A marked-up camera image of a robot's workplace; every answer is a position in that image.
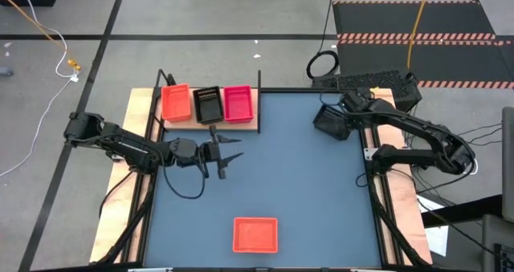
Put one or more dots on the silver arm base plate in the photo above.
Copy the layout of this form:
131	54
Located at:
368	155

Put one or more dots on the orange plastic basket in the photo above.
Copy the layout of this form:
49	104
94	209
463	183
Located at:
255	235
176	103

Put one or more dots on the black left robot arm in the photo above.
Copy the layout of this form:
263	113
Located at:
128	147

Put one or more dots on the black aluminium table frame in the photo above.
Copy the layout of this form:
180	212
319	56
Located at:
301	90

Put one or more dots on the black mat orange striped edge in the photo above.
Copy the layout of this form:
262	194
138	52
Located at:
462	61
381	19

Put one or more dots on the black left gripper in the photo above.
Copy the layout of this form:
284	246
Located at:
210	153

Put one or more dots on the black plastic basket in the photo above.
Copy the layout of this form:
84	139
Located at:
209	109
329	125

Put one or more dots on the small grey floor object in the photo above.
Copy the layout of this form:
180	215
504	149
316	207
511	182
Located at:
6	71

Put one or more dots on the wooden table side board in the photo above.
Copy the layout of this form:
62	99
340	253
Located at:
116	208
405	208

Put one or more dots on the grey panel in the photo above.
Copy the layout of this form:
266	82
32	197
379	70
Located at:
508	163

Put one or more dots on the red plastic basket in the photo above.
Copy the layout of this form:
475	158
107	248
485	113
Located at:
238	105

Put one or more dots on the black bar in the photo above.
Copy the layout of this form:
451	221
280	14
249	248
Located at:
462	212

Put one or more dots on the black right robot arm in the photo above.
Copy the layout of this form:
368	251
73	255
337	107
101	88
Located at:
417	123

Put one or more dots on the black perforated case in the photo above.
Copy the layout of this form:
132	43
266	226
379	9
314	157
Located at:
369	79

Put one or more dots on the white paper sheet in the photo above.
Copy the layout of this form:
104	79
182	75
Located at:
435	240

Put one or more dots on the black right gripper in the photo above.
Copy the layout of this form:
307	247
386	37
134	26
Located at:
356	102

